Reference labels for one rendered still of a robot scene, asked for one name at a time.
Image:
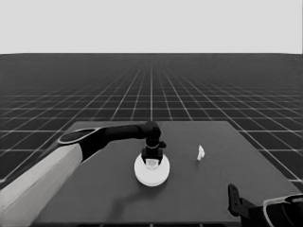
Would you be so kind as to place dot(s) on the large thick white disc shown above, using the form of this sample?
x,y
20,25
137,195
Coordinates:
x,y
151,178

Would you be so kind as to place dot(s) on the small white T-shaped piece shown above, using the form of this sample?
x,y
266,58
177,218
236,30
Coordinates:
x,y
200,153

